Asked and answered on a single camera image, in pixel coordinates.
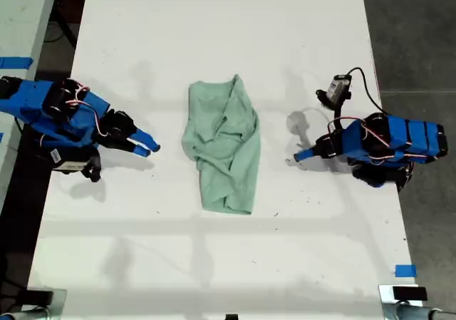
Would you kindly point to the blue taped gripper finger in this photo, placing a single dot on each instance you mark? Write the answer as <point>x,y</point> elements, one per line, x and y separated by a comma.
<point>307,157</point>
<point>139,150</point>
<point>147,140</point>
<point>307,152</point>

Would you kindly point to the pale green T-shirt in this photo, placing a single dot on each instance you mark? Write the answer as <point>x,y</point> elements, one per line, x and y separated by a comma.
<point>228,163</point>

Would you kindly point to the long blue tape strip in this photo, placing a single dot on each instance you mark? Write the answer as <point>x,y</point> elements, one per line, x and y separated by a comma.
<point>14,62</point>

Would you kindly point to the white side table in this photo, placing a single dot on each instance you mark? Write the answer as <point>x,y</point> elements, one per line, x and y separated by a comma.
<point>21,20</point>

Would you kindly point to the short blue tape strip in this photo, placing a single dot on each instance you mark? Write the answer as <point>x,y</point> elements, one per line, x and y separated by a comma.
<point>405,271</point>

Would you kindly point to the small black box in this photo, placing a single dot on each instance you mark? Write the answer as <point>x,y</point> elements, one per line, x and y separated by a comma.
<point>39,297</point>
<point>409,293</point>

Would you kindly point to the small black clip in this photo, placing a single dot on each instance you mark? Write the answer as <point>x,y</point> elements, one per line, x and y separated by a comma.
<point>231,316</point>

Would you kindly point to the grey metal pipe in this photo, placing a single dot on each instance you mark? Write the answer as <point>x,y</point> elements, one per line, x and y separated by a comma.
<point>417,313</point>

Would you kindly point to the black camera stalk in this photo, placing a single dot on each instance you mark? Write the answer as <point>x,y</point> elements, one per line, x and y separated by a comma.
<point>93,168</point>
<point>336,108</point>

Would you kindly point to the black camera box with label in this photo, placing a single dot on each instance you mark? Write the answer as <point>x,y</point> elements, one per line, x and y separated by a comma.
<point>69,161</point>
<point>336,86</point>

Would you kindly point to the metal corner bracket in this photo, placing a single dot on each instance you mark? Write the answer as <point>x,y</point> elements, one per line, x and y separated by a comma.
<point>58,304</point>
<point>386,295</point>

